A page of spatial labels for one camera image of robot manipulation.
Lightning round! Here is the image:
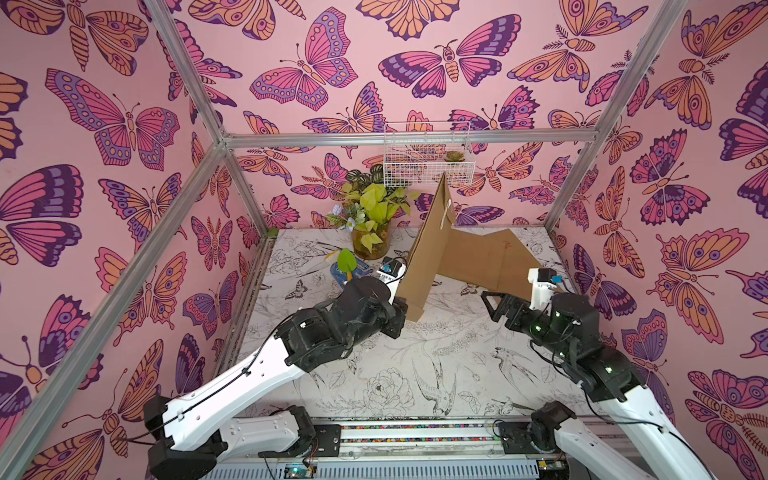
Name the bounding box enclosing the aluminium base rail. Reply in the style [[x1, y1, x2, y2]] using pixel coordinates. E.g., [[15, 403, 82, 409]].
[[203, 416, 601, 480]]

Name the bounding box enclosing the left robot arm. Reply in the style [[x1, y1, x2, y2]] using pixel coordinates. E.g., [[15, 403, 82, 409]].
[[143, 274, 408, 479]]

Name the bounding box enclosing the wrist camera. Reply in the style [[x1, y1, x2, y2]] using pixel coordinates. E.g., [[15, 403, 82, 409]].
[[527, 268, 563, 312], [376, 256, 407, 303]]

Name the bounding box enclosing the kraft file bag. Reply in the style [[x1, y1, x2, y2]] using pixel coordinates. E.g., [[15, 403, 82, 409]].
[[397, 175, 455, 322], [437, 229, 540, 300]]

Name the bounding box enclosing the green item in basket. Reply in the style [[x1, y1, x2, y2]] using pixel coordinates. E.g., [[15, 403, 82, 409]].
[[444, 150, 465, 163]]

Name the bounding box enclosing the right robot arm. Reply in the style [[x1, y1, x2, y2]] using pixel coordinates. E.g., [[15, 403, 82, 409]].
[[481, 291, 713, 479]]

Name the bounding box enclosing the white wire basket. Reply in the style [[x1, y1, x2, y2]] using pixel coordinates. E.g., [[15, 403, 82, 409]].
[[381, 120, 476, 188]]

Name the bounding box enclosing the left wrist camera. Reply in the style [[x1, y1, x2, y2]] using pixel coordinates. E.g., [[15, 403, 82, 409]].
[[376, 256, 407, 303]]

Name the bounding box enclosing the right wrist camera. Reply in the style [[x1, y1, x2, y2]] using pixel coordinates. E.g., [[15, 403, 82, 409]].
[[527, 268, 563, 312]]

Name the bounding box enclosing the glass vase with plants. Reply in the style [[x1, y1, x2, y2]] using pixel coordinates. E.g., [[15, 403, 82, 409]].
[[328, 164, 411, 260]]

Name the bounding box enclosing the aluminium frame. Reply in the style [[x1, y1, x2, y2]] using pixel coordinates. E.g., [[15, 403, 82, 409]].
[[0, 0, 691, 480]]

